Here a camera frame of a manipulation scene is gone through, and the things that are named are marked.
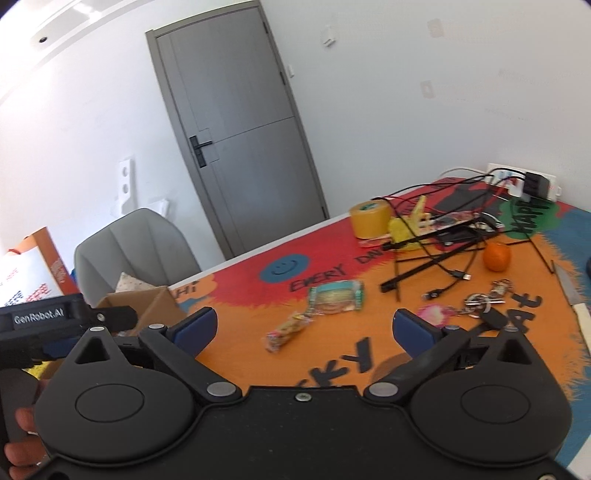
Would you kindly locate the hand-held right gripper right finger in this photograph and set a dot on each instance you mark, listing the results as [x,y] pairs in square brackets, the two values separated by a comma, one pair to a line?
[413,330]

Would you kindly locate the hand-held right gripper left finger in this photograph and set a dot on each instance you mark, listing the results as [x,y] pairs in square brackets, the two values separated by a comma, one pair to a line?
[196,330]

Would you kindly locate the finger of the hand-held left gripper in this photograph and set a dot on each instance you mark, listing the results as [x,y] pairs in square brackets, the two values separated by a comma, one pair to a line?
[57,350]
[117,317]

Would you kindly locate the person's left hand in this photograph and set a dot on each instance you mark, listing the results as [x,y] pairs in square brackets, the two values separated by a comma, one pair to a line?
[25,457]

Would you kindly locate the pink round key fob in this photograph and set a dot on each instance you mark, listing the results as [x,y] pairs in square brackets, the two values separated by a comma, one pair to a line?
[435,314]

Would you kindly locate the pale dotted cloth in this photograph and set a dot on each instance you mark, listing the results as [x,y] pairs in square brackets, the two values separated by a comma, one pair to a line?
[131,282]

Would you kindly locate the orange and white paper bag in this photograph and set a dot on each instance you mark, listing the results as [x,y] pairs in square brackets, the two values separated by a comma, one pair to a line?
[32,272]

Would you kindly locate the grey chair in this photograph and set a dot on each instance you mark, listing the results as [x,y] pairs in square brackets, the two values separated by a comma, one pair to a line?
[134,244]

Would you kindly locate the bunch of metal keys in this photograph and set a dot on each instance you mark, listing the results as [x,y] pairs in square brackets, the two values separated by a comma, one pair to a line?
[482,299]

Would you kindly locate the green snack packet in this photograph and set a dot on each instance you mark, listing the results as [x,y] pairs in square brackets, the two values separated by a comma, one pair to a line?
[337,297]

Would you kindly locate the clear nut bar packet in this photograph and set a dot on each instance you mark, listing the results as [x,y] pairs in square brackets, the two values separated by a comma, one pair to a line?
[288,332]

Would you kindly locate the yellow plastic toy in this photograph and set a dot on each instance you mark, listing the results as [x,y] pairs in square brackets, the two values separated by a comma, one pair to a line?
[411,228]

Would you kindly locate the colourful printed table mat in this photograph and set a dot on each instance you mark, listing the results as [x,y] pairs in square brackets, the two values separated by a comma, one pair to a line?
[323,267]

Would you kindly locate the orange fruit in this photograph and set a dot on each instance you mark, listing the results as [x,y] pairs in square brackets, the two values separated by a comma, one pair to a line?
[497,256]

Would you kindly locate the yellow tape roll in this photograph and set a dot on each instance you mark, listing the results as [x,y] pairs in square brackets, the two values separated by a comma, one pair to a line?
[369,220]

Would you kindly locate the black flat notebook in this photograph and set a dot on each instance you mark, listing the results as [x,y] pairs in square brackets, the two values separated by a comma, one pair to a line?
[461,199]

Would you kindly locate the white power strip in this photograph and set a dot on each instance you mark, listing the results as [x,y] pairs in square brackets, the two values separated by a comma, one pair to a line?
[505,171]

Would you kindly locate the black peeler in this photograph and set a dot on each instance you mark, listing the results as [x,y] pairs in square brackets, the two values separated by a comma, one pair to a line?
[588,267]

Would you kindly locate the black charger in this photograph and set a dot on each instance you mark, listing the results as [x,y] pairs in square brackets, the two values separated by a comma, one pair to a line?
[535,185]

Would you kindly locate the grey door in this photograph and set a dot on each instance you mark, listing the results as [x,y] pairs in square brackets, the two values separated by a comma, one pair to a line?
[240,129]

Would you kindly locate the round ceiling downlight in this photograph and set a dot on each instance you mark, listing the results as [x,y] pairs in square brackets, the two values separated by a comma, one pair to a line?
[39,39]

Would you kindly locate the white wall bracket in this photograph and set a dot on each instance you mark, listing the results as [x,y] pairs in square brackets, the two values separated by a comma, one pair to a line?
[125,184]

